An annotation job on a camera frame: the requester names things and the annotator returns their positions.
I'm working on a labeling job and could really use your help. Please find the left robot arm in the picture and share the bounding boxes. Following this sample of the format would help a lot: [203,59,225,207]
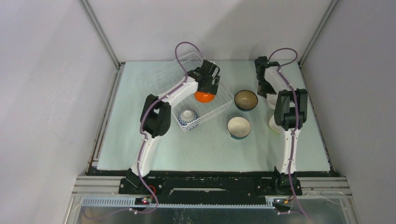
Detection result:
[129,60,220,194]

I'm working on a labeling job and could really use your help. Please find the plain white bowl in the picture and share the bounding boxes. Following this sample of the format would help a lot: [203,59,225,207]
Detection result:
[266,94,277,110]

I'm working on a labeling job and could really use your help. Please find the orange bowl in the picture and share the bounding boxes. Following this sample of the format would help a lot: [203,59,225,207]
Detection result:
[194,91,215,103]

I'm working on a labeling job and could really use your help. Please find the white wire dish rack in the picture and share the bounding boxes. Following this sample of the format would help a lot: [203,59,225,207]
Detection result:
[147,60,233,127]

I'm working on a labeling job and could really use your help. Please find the dark blue floral bowl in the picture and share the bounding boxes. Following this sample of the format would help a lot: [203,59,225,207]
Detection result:
[234,90,258,112]

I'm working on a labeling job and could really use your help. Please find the teal bowl white dots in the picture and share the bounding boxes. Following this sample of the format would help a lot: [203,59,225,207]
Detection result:
[227,117,251,140]

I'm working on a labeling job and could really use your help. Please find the lime green square bowl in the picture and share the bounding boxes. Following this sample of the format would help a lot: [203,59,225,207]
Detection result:
[269,115,282,133]

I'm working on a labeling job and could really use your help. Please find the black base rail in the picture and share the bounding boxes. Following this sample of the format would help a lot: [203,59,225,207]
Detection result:
[86,168,341,206]

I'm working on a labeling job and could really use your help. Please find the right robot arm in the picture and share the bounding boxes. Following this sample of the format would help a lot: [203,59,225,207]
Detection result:
[254,56,308,175]

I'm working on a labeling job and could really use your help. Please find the blue white patterned bowl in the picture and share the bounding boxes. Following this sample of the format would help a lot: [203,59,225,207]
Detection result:
[177,109,199,131]

